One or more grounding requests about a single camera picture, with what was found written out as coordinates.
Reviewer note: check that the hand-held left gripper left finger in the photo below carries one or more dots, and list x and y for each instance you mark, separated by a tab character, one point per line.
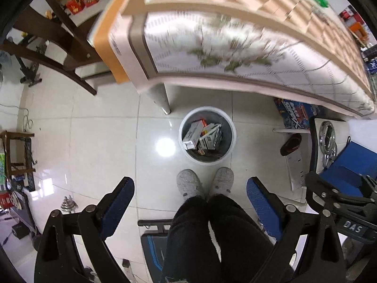
117	206

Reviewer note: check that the black metal stand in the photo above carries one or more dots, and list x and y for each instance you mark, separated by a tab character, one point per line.
28	70

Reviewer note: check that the small wooden stool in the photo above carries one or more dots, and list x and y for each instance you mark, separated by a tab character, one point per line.
17	159

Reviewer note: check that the orange box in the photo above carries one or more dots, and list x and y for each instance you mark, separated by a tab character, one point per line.
358	29

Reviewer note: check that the dark wooden chair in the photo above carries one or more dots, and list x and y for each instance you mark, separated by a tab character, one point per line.
59	50

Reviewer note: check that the long white pink toothpaste box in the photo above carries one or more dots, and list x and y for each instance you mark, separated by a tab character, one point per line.
191	135

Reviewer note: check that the dark red slipper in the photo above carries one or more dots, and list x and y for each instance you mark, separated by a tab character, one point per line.
291	144

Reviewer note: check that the white trash bin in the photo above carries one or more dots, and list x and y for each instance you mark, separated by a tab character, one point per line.
228	141

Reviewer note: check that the white plastic stool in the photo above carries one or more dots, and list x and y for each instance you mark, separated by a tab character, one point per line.
296	168

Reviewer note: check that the cream medicine box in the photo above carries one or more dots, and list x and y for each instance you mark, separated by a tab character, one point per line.
209	138

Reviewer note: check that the checkered tablecloth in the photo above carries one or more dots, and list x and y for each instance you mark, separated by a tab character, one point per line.
235	50

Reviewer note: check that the white table leg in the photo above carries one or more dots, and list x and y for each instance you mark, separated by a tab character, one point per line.
160	97

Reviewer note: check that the grey slipper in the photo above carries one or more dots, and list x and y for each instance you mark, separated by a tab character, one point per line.
188	182
222	179

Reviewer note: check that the black blue office chair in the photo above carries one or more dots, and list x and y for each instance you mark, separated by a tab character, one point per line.
151	250

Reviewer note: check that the person's black trousers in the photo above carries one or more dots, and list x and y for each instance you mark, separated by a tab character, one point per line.
212	241

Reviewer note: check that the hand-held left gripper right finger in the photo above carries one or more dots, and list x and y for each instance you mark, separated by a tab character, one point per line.
262	209

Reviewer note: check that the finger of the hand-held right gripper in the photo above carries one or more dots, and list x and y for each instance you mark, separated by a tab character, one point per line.
330	193
341	177

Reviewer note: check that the blue printed toy box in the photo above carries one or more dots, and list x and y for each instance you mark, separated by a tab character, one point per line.
294	113

